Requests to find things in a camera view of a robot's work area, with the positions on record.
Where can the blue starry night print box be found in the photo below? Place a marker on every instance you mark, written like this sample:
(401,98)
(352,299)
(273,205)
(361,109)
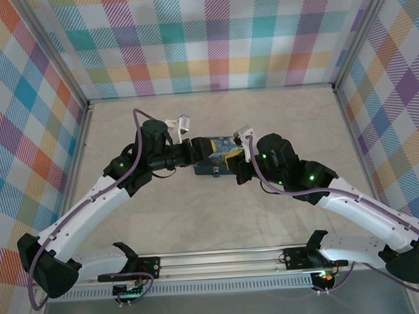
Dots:
(219,147)

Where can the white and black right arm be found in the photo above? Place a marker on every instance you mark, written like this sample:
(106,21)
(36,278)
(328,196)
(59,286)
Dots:
(367,210)

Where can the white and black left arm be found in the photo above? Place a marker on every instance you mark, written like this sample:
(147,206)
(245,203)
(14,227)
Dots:
(92,209)

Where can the circuit board with orange part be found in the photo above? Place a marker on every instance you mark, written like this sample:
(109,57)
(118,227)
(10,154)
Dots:
(324,277)

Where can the circuit board with green light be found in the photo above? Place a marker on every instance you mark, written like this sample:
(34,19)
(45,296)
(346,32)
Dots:
(129,290)

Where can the aluminium frame cross bar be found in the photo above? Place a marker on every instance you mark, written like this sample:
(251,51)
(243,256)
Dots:
(209,93)

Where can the aluminium frame side rail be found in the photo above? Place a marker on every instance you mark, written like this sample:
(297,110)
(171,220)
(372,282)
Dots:
(80,153)
(353,128)

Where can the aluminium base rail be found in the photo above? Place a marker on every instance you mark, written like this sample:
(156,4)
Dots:
(218,263)

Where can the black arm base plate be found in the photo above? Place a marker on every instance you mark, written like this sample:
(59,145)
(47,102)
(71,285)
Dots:
(295,258)
(151,266)

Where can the aluminium frame post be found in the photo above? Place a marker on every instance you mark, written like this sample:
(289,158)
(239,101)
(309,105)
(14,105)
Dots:
(56,56)
(361,33)

